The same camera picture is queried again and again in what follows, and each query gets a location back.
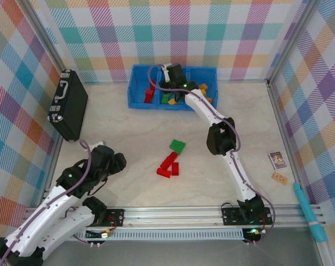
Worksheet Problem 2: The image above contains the blue three-compartment plastic bin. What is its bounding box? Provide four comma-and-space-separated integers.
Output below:
127, 64, 219, 112

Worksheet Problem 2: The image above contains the long red lego brick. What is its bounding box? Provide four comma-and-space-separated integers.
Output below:
161, 151, 180, 170

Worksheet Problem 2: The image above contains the small picture card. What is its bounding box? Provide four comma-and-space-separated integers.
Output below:
268, 151, 288, 170

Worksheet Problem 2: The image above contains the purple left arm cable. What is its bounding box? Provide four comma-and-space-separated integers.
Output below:
0, 139, 113, 266

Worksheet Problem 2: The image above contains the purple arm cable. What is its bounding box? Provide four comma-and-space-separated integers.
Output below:
146, 65, 276, 247
0, 139, 113, 266

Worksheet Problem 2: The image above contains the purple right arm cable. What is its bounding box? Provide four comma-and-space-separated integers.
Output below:
146, 65, 276, 247

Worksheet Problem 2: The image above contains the aluminium left side rail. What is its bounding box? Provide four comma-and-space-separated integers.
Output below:
38, 135, 64, 207

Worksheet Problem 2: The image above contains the black case with silver handle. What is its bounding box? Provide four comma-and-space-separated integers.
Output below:
47, 69, 89, 142

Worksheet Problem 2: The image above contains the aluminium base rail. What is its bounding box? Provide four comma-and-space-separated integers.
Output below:
19, 204, 326, 231

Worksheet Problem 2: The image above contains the white slotted cable duct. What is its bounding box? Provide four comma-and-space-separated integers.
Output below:
73, 231, 245, 241

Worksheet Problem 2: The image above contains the aluminium right side rail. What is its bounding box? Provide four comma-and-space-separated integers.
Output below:
267, 80, 306, 195

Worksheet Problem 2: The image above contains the aluminium right frame post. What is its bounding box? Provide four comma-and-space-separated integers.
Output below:
266, 0, 323, 86

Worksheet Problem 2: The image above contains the aluminium frame post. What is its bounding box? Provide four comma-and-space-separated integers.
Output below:
16, 0, 73, 75
266, 0, 323, 86

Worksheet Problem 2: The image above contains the aluminium left frame post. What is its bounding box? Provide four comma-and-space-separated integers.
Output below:
16, 0, 73, 75

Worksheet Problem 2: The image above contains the teal handled tool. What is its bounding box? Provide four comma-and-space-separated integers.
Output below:
292, 182, 328, 243

